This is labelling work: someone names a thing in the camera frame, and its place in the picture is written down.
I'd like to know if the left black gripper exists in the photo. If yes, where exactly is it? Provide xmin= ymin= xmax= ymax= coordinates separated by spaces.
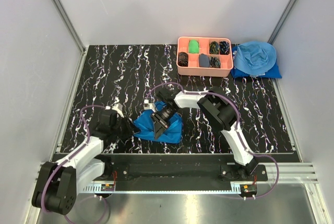
xmin=111 ymin=114 xmax=140 ymax=139

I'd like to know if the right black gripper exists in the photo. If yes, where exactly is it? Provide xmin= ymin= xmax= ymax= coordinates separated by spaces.
xmin=150 ymin=106 xmax=178 ymax=140

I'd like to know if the blue cloth napkin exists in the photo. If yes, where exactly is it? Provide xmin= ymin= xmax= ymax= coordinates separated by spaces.
xmin=134 ymin=101 xmax=183 ymax=144

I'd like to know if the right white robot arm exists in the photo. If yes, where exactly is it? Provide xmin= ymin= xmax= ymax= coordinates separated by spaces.
xmin=151 ymin=90 xmax=258 ymax=181

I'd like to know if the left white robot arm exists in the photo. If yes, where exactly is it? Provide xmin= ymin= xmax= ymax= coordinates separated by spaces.
xmin=31 ymin=103 xmax=139 ymax=215

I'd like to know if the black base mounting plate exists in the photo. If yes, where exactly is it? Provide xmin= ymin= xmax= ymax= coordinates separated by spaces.
xmin=93 ymin=154 xmax=268 ymax=193

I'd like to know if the dark patterned rolled tie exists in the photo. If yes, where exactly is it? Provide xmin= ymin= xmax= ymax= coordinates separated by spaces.
xmin=177 ymin=52 xmax=188 ymax=67

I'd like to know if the pink compartment tray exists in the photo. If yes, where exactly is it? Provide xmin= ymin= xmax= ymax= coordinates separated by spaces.
xmin=176 ymin=37 xmax=233 ymax=77

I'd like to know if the grey rolled cloth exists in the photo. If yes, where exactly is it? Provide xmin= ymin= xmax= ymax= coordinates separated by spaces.
xmin=198 ymin=54 xmax=210 ymax=68

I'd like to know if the dark floral rolled tie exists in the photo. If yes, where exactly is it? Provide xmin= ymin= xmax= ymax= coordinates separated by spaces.
xmin=210 ymin=56 xmax=221 ymax=68

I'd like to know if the green rolled cloth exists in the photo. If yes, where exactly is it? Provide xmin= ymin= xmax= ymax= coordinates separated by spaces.
xmin=188 ymin=39 xmax=200 ymax=54

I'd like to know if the green patterned rolled tie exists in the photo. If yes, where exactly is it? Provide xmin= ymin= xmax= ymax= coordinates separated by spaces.
xmin=209 ymin=41 xmax=220 ymax=54

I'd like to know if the navy dotted rolled tie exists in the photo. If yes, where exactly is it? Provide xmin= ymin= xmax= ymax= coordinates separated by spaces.
xmin=219 ymin=41 xmax=230 ymax=55

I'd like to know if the light blue bucket hat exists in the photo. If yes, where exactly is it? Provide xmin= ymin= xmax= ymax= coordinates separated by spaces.
xmin=233 ymin=41 xmax=277 ymax=76

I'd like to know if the blue folded cloth bag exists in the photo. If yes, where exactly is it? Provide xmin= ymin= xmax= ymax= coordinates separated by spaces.
xmin=231 ymin=63 xmax=282 ymax=79

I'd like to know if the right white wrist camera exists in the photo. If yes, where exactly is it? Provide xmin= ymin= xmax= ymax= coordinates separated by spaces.
xmin=144 ymin=99 xmax=156 ymax=112

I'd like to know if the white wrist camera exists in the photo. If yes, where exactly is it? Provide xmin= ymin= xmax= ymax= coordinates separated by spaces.
xmin=144 ymin=99 xmax=156 ymax=112
xmin=112 ymin=103 xmax=124 ymax=117

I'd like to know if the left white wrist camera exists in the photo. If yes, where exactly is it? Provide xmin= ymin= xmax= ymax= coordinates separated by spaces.
xmin=112 ymin=103 xmax=124 ymax=117

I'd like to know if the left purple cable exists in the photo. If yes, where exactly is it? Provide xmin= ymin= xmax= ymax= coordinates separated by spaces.
xmin=41 ymin=104 xmax=112 ymax=223

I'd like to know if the left aluminium frame post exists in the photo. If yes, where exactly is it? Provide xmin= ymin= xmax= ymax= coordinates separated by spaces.
xmin=52 ymin=0 xmax=86 ymax=53

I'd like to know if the aluminium frame post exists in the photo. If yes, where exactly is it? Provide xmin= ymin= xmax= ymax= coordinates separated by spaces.
xmin=52 ymin=0 xmax=86 ymax=53
xmin=267 ymin=0 xmax=298 ymax=45

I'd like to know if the right aluminium frame post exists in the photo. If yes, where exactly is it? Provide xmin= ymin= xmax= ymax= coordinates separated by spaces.
xmin=267 ymin=0 xmax=298 ymax=45

